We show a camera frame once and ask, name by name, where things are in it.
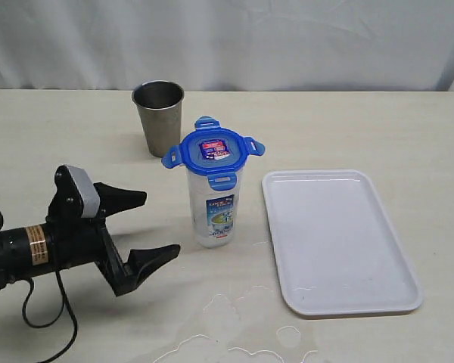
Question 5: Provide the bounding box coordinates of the clear plastic tall container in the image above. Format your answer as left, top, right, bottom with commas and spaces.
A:
187, 169, 243, 248

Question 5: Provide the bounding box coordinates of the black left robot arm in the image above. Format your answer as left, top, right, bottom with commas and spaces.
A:
0, 165, 181, 296

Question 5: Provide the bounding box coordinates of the blue plastic lid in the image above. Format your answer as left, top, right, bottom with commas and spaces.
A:
161, 116, 266, 191

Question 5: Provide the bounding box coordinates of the white backdrop curtain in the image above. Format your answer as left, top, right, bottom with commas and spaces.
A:
0, 1, 454, 91

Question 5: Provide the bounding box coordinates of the stainless steel cup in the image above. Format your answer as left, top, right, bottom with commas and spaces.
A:
132, 80, 185, 158

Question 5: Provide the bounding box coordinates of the black cable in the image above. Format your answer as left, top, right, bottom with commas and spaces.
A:
0, 196, 79, 363

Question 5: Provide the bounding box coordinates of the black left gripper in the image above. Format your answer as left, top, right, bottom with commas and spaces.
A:
45, 164, 181, 296

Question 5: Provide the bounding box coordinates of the white plastic tray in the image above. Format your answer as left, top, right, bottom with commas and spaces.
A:
262, 169, 424, 317

